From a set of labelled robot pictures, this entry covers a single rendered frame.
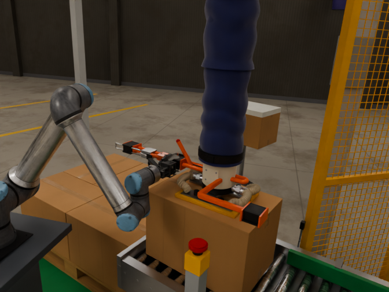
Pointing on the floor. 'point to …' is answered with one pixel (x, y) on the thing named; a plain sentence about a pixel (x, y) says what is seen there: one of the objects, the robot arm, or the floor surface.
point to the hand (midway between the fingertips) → (175, 160)
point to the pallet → (77, 273)
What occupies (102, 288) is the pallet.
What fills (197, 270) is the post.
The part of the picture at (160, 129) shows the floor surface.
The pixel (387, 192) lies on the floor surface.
